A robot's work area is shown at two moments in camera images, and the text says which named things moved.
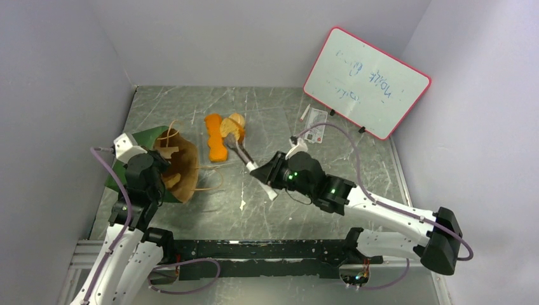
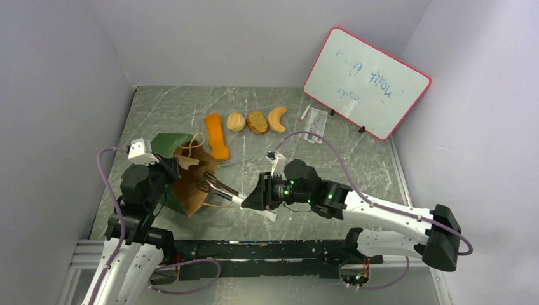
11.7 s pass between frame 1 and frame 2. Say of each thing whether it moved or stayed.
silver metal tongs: moved
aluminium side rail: stayed
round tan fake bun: moved
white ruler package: stayed
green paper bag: moved
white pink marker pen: stayed
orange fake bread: stayed
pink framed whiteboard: stayed
